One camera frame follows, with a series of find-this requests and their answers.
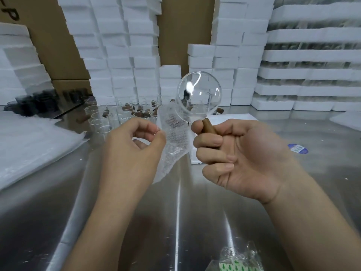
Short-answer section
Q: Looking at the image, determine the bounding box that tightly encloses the person's right hand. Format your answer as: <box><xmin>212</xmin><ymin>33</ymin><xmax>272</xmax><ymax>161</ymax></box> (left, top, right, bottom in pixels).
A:
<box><xmin>191</xmin><ymin>119</ymin><xmax>303</xmax><ymax>205</ymax></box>

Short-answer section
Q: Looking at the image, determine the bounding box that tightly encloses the person's left hand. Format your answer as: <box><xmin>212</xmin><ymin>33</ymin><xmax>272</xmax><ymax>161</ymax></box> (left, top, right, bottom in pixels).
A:
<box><xmin>99</xmin><ymin>118</ymin><xmax>167</xmax><ymax>193</ymax></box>

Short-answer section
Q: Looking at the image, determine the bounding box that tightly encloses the clear bubble wrap sheet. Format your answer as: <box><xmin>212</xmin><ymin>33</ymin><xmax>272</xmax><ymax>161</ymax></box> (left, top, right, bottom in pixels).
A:
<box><xmin>152</xmin><ymin>102</ymin><xmax>198</xmax><ymax>185</ymax></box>

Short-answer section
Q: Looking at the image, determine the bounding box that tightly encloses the clear glass cup wooden handle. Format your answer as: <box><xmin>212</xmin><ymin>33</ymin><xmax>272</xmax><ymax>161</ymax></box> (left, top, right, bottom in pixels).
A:
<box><xmin>177</xmin><ymin>71</ymin><xmax>223</xmax><ymax>150</ymax></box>

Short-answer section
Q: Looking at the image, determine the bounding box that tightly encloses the person's left forearm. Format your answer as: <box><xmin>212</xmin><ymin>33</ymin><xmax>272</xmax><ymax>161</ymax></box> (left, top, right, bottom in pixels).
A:
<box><xmin>61</xmin><ymin>189</ymin><xmax>148</xmax><ymax>271</ymax></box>

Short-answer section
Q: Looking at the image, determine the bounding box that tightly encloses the person's right forearm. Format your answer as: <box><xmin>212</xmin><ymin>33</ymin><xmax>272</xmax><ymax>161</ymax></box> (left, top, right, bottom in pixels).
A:
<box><xmin>262</xmin><ymin>164</ymin><xmax>361</xmax><ymax>271</ymax></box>

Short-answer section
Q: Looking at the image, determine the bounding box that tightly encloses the white foam box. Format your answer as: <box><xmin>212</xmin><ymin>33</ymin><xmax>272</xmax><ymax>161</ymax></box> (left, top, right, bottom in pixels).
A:
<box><xmin>190</xmin><ymin>113</ymin><xmax>259</xmax><ymax>165</ymax></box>

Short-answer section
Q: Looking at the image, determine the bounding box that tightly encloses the group of clear glass cups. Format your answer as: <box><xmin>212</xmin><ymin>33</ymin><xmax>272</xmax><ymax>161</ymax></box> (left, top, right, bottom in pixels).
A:
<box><xmin>84</xmin><ymin>97</ymin><xmax>224</xmax><ymax>137</ymax></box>

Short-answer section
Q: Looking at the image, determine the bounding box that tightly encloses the stack of white foam blocks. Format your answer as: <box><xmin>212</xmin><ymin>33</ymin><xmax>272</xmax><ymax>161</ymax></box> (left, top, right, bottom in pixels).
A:
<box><xmin>187</xmin><ymin>0</ymin><xmax>276</xmax><ymax>107</ymax></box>
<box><xmin>159</xmin><ymin>64</ymin><xmax>182</xmax><ymax>105</ymax></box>
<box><xmin>57</xmin><ymin>0</ymin><xmax>163</xmax><ymax>105</ymax></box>
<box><xmin>0</xmin><ymin>22</ymin><xmax>55</xmax><ymax>106</ymax></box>

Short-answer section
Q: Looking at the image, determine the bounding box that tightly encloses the blue oval sticker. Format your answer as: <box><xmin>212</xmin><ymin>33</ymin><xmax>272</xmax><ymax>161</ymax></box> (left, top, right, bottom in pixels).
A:
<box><xmin>287</xmin><ymin>143</ymin><xmax>309</xmax><ymax>155</ymax></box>

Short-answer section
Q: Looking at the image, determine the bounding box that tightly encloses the clear plastic bag green print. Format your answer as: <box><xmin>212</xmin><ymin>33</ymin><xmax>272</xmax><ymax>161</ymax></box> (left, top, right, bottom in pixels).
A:
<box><xmin>205</xmin><ymin>241</ymin><xmax>265</xmax><ymax>271</ymax></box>

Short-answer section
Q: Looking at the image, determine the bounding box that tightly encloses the group of dark glass cups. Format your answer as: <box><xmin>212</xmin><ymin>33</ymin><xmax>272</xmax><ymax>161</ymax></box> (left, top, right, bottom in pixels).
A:
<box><xmin>4</xmin><ymin>87</ymin><xmax>91</xmax><ymax>117</ymax></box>

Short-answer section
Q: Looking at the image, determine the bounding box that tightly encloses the pile of white wrap sheets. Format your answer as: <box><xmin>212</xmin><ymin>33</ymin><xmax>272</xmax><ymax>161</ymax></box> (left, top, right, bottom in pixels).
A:
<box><xmin>0</xmin><ymin>111</ymin><xmax>90</xmax><ymax>192</ymax></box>

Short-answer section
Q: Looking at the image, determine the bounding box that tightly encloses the stack of foam trays with glasses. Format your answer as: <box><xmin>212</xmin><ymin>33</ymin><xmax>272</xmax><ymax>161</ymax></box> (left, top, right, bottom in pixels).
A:
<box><xmin>251</xmin><ymin>0</ymin><xmax>361</xmax><ymax>112</ymax></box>

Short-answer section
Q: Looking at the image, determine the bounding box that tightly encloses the tall brown cardboard box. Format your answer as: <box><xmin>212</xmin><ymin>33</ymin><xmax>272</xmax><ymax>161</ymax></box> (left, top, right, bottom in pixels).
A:
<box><xmin>156</xmin><ymin>0</ymin><xmax>218</xmax><ymax>77</ymax></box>

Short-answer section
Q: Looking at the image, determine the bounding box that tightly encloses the white foam sheet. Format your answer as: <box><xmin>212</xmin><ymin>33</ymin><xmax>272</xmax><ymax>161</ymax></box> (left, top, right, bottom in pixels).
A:
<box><xmin>329</xmin><ymin>111</ymin><xmax>361</xmax><ymax>131</ymax></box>

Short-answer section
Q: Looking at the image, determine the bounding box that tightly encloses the large brown cardboard box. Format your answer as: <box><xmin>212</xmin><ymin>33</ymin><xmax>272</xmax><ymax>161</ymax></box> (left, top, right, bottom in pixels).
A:
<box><xmin>0</xmin><ymin>0</ymin><xmax>91</xmax><ymax>81</ymax></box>

